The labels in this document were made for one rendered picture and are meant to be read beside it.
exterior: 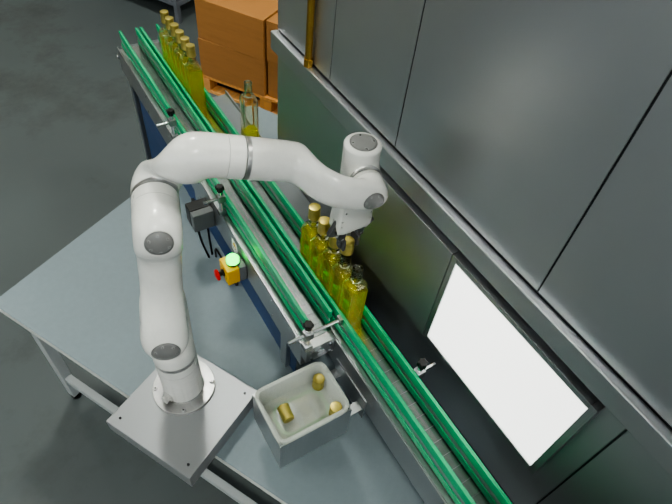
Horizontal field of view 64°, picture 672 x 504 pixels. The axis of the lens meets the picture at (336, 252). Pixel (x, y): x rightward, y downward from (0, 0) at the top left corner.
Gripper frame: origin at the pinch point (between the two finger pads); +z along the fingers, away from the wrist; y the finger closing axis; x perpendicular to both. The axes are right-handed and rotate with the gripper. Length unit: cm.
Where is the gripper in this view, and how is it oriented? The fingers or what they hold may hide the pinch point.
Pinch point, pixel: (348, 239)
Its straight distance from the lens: 140.5
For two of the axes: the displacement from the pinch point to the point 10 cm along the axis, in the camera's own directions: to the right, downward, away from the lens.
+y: -8.6, 3.4, -3.9
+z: -0.9, 6.5, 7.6
